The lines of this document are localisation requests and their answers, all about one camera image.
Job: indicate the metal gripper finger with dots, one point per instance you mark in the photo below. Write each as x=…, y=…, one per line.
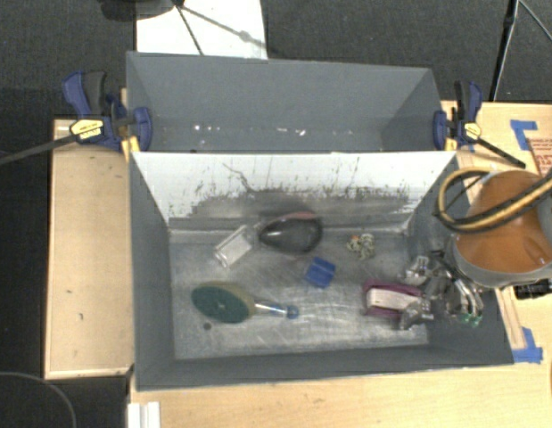
x=414, y=317
x=419, y=271

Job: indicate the purple and white stapler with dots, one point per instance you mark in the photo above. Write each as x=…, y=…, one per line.
x=382, y=299

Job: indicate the small mottled toy animal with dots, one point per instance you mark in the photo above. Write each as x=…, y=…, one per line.
x=362, y=245

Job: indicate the blue plastic block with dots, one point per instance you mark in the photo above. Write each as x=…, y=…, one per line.
x=319, y=272

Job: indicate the black and red computer mouse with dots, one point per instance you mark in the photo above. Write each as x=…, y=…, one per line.
x=290, y=234

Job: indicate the clear glass jar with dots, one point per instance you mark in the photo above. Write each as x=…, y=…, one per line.
x=233, y=246

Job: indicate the green round scrubber brush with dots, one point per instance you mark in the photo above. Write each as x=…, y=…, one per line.
x=222, y=303

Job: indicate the grey metal bin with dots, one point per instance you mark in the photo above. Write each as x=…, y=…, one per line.
x=275, y=105

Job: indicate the black cylinder on white bracket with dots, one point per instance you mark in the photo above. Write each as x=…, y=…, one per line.
x=532, y=290

